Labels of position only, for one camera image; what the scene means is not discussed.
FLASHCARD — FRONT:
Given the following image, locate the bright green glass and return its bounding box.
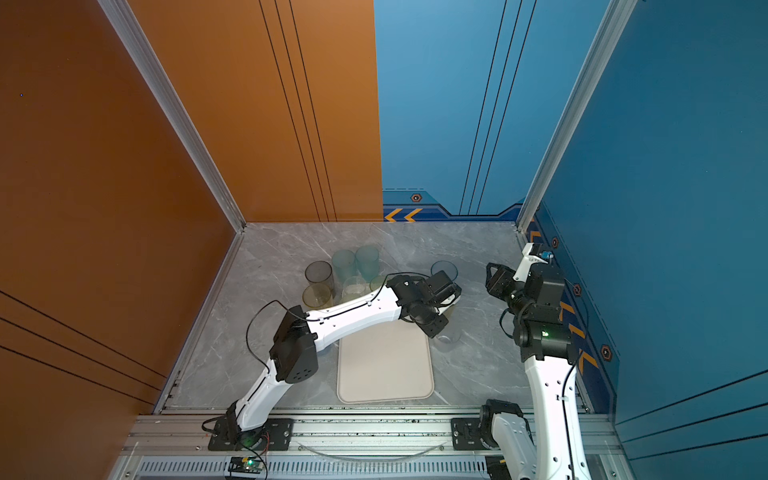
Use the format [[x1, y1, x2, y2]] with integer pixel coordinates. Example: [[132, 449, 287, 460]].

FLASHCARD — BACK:
[[369, 275, 386, 292]]

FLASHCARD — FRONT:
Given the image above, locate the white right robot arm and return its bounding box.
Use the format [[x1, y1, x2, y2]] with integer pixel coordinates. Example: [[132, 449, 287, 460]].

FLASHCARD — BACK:
[[480, 262, 591, 479]]

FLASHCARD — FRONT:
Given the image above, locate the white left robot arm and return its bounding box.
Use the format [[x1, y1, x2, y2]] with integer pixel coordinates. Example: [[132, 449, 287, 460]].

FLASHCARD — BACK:
[[217, 271, 462, 444]]

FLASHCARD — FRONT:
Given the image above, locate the cream plastic tray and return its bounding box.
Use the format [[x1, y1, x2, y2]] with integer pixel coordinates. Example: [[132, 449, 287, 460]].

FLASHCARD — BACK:
[[337, 320, 434, 404]]

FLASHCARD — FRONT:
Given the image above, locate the blue grey glass right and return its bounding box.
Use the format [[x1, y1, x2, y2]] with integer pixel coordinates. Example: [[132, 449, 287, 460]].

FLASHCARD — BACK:
[[430, 260, 459, 281]]

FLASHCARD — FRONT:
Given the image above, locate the teal frosted glass right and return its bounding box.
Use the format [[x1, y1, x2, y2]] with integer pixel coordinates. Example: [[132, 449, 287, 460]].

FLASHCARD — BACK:
[[355, 245, 380, 281]]

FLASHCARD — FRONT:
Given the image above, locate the teal frosted glass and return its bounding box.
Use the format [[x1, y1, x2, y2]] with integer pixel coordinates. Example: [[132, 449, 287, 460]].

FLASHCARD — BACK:
[[355, 245, 380, 281], [332, 249, 357, 283]]

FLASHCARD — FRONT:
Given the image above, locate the teal frosted glass left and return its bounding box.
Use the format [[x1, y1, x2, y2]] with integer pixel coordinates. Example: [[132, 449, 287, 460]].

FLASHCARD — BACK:
[[332, 249, 357, 283]]

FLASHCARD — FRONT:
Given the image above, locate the amber glass left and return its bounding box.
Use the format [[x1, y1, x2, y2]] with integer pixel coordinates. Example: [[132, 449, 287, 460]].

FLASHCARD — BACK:
[[302, 283, 334, 310]]

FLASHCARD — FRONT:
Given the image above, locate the dark grey glass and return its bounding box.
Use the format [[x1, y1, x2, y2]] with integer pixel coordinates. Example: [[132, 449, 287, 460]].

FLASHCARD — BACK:
[[304, 260, 335, 294]]

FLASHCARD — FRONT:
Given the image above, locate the left green circuit board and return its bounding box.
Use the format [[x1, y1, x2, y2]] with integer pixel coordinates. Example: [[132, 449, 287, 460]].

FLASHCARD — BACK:
[[227, 456, 269, 479]]

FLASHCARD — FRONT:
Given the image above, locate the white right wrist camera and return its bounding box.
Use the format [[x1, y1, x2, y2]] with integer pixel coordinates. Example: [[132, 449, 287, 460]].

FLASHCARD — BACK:
[[513, 243, 553, 282]]

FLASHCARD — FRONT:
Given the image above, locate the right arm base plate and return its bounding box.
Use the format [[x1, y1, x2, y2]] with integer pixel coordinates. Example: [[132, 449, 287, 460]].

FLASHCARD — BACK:
[[450, 417, 488, 451]]

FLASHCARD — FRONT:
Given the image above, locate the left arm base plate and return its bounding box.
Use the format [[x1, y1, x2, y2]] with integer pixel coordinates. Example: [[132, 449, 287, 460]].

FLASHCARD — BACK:
[[201, 416, 294, 453]]

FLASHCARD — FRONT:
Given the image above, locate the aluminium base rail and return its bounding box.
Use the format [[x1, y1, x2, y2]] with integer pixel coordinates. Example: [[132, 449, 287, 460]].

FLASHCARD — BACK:
[[119, 407, 625, 480]]

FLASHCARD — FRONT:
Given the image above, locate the aluminium corner post right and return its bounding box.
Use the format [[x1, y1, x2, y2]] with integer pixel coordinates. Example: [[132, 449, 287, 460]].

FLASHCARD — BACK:
[[515, 0, 638, 236]]

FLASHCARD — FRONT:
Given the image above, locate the aluminium corner post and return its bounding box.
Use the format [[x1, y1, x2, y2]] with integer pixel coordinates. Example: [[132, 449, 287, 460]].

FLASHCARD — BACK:
[[515, 0, 638, 236], [98, 0, 246, 234]]

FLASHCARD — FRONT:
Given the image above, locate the aluminium corner post left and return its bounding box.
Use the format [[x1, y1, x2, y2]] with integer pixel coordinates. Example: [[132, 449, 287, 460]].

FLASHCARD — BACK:
[[98, 0, 246, 234]]

